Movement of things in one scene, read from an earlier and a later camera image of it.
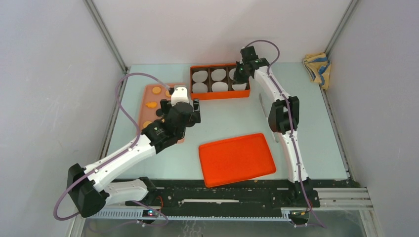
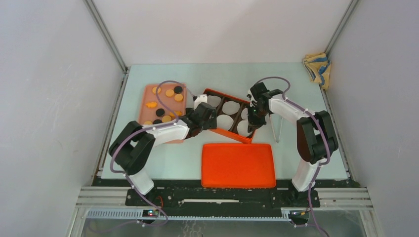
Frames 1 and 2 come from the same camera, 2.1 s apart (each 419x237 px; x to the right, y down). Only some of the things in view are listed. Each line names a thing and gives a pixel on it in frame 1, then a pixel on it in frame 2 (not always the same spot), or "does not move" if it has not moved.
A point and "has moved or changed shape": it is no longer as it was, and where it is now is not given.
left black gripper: [195, 117] -> [211, 124]
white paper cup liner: [231, 73] -> [244, 114]
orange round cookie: [156, 90] does not move
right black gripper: [238, 75] -> [255, 118]
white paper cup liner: [219, 86] -> [224, 122]
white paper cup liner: [200, 76] -> [214, 101]
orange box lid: [235, 160] has moved or changed shape
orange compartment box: [215, 81] -> [232, 115]
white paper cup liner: [218, 74] -> [230, 107]
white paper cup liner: [239, 87] -> [242, 127]
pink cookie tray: [152, 95] does not move
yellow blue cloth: [318, 65] does not move
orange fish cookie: [151, 104] does not move
